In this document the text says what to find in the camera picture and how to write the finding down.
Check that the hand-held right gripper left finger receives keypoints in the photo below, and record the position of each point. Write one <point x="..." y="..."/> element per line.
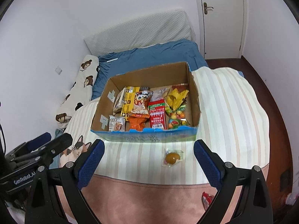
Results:
<point x="91" y="165"/>

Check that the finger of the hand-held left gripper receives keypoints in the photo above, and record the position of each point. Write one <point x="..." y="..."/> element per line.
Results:
<point x="59" y="143"/>
<point x="38" y="140"/>

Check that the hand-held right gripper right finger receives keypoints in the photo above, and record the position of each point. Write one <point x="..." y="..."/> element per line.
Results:
<point x="208" y="165"/>

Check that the braised egg clear packet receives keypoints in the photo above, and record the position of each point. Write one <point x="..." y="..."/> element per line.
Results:
<point x="172" y="158"/>

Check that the green candy ball bag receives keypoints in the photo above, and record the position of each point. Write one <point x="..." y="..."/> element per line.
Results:
<point x="176" y="119"/>

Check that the orange snack bag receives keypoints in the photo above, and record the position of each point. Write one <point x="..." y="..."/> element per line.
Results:
<point x="137" y="123"/>

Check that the blue cardboard box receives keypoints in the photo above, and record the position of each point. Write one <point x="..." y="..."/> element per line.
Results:
<point x="149" y="136"/>

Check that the red green snack packet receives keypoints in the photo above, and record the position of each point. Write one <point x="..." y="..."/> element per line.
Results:
<point x="157" y="115"/>

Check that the clear white snack packet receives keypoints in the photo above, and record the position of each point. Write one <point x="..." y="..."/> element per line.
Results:
<point x="119" y="100"/>

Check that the beige red cartoon snack bag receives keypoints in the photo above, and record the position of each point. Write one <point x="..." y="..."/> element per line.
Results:
<point x="141" y="103"/>

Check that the small red packet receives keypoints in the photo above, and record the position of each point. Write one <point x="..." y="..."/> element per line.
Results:
<point x="208" y="199"/>

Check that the small beige snack packet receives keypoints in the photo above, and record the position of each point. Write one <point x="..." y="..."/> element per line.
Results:
<point x="116" y="123"/>

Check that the striped pink blanket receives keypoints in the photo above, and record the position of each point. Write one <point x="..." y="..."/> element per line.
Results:
<point x="233" y="121"/>

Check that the bear print bolster pillow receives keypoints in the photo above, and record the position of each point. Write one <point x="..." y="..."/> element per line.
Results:
<point x="81" y="84"/>

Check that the yellow crinkled snack packet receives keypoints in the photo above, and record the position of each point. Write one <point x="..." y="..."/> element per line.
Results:
<point x="176" y="98"/>

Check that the clear plastic bottle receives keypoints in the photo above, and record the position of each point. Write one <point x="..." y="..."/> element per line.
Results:
<point x="292" y="198"/>

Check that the small white stick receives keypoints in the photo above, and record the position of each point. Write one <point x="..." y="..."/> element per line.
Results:
<point x="111" y="60"/>

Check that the blue bed sheet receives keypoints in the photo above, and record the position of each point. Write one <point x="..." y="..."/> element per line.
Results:
<point x="151" y="56"/>

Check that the white door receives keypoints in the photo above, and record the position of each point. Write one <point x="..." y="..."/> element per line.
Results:
<point x="222" y="32"/>

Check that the grey pillow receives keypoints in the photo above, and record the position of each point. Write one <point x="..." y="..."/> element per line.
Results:
<point x="140" y="35"/>

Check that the white wall socket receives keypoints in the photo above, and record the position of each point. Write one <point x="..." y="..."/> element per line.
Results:
<point x="58" y="70"/>

